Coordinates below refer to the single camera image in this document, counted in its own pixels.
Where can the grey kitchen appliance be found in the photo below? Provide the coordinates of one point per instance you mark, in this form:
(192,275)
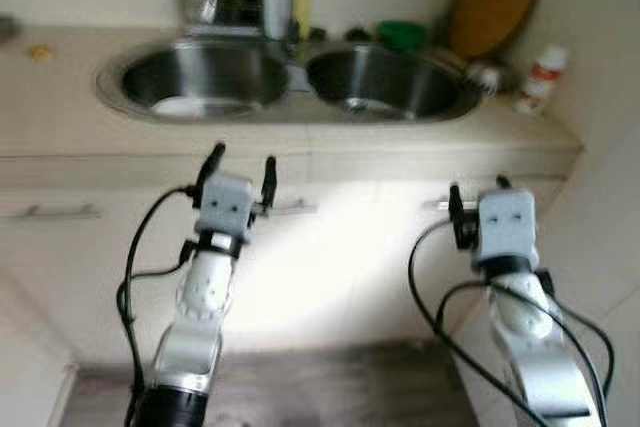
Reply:
(8,27)

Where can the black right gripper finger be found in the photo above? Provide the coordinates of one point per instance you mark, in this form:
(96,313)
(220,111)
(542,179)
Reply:
(504,183)
(455,203)

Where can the small white bowl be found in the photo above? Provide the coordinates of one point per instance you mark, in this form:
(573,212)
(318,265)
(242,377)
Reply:
(182,106)

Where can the shiny metal ladle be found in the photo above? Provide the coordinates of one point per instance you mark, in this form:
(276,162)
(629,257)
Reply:
(490,75)

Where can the small gold lid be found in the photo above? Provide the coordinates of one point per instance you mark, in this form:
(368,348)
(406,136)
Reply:
(40,52)

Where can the small black box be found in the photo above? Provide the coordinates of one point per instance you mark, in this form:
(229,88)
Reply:
(320,34)

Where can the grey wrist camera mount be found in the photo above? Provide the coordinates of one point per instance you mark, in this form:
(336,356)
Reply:
(505,227)
(224,207)

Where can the white cabinet door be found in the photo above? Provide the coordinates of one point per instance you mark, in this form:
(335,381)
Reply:
(310,277)
(70,277)
(400,247)

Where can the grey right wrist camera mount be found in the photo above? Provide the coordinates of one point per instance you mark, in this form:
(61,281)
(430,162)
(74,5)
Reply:
(505,227)

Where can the black sink stopper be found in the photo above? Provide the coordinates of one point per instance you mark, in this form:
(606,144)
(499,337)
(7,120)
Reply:
(358,35)

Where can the stainless steel double sink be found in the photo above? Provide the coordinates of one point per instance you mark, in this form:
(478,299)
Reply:
(380,82)

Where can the white bottle with red label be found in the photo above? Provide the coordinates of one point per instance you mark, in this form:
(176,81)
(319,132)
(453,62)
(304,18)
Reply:
(542,82)

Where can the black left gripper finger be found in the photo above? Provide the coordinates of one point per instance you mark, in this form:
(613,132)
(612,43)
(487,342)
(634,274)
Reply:
(212,162)
(268,182)

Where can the green plastic bowl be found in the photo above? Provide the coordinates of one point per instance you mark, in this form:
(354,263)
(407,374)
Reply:
(402,35)

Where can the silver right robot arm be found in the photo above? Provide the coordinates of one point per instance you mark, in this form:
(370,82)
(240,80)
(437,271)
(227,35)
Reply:
(535,347)

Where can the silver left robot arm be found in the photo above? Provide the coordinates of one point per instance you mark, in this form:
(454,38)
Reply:
(200,317)

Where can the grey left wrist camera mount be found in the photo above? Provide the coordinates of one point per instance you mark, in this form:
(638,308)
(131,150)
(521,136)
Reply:
(224,207)

